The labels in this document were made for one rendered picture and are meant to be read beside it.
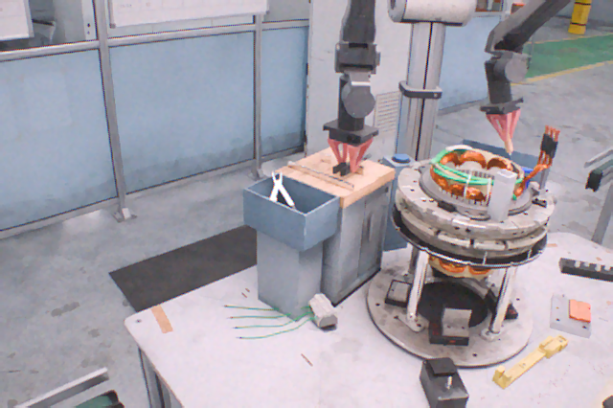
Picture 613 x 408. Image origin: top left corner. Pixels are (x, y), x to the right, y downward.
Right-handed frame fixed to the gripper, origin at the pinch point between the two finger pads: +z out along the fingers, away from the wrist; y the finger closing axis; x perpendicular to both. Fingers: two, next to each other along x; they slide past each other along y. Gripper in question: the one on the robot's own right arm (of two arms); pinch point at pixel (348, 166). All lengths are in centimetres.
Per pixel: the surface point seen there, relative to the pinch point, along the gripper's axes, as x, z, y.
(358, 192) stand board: -3.2, 3.3, 5.1
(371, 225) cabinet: 3.4, 14.3, 5.0
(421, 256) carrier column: -4.7, 11.0, 21.9
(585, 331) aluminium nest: 19, 30, 55
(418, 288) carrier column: -4.8, 18.9, 22.3
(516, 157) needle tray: 46, 5, 24
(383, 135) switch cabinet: 208, 80, -108
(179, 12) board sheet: 97, -7, -182
